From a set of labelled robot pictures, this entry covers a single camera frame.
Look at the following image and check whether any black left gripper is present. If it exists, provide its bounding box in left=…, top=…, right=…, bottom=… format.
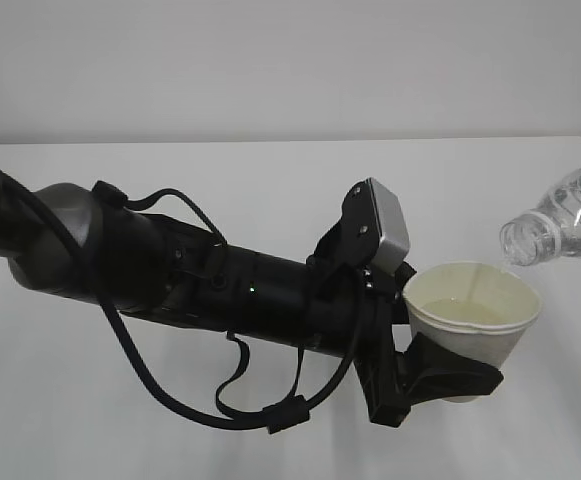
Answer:
left=304, top=249, right=504, bottom=427

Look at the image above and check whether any white paper cup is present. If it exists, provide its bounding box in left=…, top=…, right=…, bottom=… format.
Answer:
left=402, top=261, right=543, bottom=404

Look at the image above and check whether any clear green-label water bottle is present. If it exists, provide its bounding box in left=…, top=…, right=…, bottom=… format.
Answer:
left=500, top=168, right=581, bottom=267

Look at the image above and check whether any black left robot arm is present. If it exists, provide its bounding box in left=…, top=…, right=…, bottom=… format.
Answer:
left=0, top=170, right=503, bottom=433

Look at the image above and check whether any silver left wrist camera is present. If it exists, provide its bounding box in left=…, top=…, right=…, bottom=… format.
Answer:
left=314, top=177, right=412, bottom=275

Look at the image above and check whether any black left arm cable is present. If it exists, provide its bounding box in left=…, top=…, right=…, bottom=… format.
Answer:
left=0, top=172, right=366, bottom=435

